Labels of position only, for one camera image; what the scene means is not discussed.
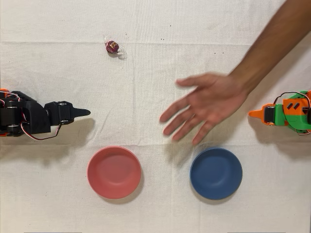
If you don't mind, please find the person's bare forearm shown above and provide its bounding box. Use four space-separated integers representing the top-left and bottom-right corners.
228 0 311 96

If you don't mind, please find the red white arm cable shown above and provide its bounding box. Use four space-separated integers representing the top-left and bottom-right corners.
0 92 28 122

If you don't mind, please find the person's bare hand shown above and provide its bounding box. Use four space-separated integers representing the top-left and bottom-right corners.
159 72 249 146

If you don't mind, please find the white tablecloth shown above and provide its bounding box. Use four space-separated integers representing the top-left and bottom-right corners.
0 0 311 233

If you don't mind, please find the red candy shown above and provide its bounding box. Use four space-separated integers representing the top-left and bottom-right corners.
103 35 127 60

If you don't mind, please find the orange base part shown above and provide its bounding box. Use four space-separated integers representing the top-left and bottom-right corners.
0 88 10 137

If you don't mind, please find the red white gripper servo cable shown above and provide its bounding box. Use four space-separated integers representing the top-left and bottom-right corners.
20 119 62 141

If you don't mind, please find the pink bowl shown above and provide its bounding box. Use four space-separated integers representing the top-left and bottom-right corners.
86 145 142 200

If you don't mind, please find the blue bowl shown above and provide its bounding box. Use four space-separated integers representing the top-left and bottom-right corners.
189 147 243 201

